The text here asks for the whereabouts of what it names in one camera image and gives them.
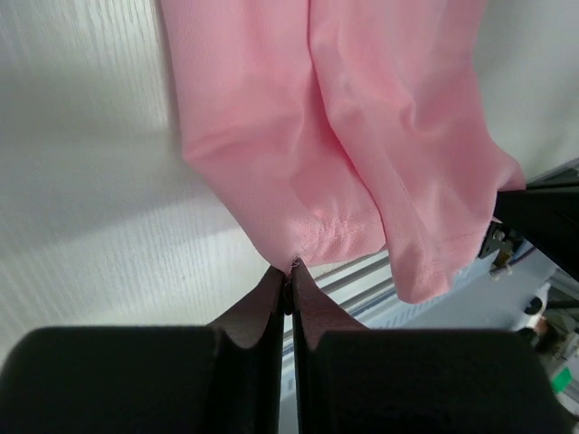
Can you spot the pink t shirt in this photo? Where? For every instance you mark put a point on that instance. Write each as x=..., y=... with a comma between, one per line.
x=334, y=129

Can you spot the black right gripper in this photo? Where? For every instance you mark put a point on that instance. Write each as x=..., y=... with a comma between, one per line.
x=546, y=215

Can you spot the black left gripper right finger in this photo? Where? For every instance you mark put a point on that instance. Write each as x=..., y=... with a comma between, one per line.
x=353, y=379

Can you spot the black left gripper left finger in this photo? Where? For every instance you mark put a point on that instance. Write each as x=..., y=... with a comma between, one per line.
x=223, y=377

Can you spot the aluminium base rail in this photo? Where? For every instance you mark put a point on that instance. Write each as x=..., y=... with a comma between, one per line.
x=359, y=283

